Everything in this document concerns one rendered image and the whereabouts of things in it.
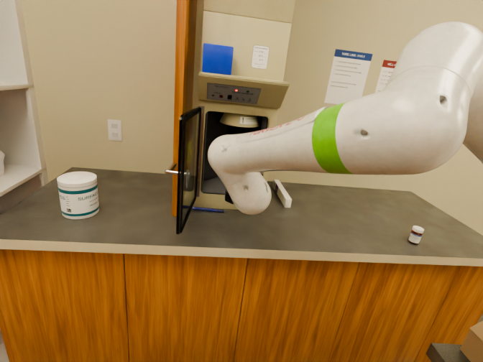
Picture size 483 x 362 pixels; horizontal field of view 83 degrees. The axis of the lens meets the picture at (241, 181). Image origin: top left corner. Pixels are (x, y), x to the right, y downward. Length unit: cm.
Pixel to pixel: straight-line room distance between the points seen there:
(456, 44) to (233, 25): 78
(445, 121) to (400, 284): 107
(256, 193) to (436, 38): 46
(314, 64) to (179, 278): 125
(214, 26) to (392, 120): 85
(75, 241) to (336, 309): 105
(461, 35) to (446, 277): 114
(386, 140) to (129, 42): 139
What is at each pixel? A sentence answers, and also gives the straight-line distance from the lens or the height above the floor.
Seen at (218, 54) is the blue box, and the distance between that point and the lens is 101.
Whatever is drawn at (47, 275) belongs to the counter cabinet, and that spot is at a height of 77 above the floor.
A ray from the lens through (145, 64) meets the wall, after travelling 159.
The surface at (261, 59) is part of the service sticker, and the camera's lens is 113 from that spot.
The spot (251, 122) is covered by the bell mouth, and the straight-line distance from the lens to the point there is 117.
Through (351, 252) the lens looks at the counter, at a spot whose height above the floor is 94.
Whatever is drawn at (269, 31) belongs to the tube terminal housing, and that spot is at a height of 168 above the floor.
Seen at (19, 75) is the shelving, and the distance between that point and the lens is 181.
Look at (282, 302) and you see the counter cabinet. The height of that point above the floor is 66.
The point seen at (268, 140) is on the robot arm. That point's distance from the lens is 54.
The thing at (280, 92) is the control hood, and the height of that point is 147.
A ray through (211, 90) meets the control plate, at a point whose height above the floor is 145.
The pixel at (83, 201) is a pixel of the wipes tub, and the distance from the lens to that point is 118.
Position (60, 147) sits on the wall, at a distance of 181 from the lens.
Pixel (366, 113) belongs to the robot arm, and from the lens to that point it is 41.
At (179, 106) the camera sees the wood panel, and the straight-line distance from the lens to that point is 104.
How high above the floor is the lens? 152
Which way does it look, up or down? 21 degrees down
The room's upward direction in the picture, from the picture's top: 7 degrees clockwise
